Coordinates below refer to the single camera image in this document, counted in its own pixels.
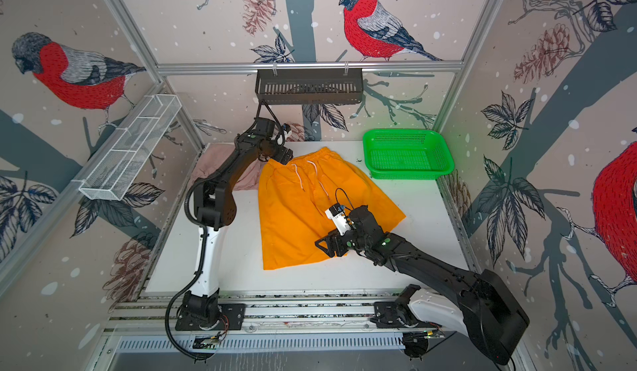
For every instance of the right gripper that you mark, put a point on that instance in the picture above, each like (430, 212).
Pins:
(332, 237)

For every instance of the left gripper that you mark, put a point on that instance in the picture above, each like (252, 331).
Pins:
(285, 153)

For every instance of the orange shorts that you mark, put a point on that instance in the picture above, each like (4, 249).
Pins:
(293, 199)

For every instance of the pink shorts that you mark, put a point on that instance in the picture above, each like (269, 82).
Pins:
(213, 158)

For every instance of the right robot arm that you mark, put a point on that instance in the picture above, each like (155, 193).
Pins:
(477, 305)

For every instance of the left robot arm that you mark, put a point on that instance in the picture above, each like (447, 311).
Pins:
(211, 206)

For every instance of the green plastic basket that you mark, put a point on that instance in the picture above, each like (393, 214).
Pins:
(406, 154)

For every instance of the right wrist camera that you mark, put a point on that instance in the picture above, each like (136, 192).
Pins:
(336, 214)

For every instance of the black wall shelf basket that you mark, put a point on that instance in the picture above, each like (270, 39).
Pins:
(309, 86)

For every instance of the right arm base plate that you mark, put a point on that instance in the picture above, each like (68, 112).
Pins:
(391, 315)

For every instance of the aluminium mounting rail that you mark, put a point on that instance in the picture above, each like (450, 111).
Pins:
(268, 313)

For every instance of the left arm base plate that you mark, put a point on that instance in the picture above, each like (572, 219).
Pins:
(223, 317)

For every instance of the white wire wall basket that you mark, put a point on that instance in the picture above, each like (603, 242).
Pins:
(116, 171)

